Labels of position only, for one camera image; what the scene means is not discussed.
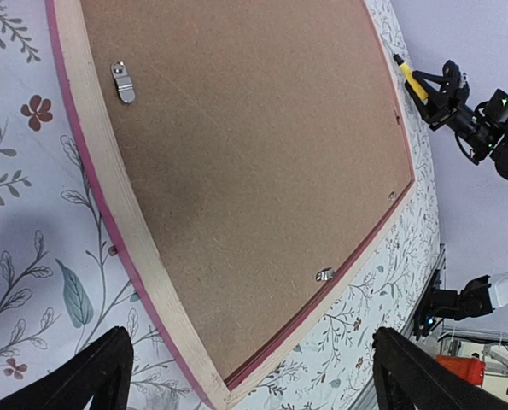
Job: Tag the pink picture frame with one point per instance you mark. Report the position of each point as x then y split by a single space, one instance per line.
247 157

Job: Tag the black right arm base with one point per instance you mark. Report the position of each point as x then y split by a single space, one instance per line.
424 320

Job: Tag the red box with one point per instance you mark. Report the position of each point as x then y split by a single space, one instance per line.
470 369

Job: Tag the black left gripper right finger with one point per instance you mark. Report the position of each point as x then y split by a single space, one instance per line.
406 377

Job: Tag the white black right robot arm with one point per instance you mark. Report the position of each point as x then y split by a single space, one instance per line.
480 133

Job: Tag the yellow handled screwdriver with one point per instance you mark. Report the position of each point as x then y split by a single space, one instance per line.
410 80

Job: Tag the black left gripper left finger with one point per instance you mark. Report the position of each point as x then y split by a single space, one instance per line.
98 377

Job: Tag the floral patterned table mat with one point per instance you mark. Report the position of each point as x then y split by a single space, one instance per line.
61 286

